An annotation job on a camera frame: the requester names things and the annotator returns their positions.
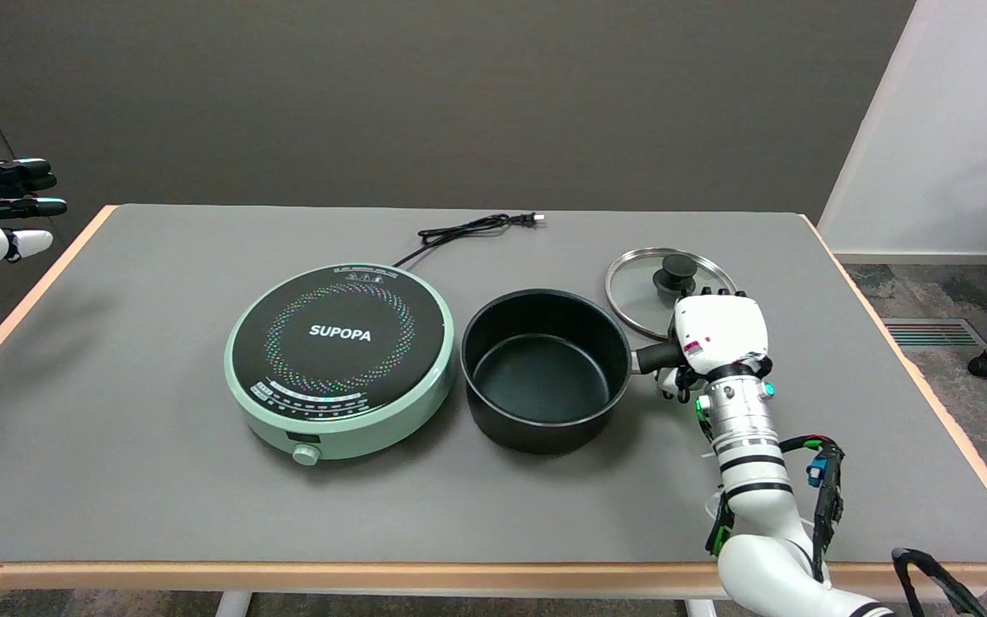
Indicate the black soup pot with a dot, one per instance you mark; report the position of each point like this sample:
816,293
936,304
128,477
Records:
541,377

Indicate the floor vent grille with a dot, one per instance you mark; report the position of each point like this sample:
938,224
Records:
930,333

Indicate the white table leg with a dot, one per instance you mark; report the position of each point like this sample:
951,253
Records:
233,604
701,608

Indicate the green round induction cooker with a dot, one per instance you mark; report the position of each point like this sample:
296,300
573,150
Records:
339,351

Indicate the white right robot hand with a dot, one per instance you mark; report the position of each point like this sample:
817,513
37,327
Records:
720,330

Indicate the glass pot lid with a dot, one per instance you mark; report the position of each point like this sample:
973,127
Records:
635,287

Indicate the grey table mat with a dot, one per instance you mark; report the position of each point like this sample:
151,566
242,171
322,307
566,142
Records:
116,446

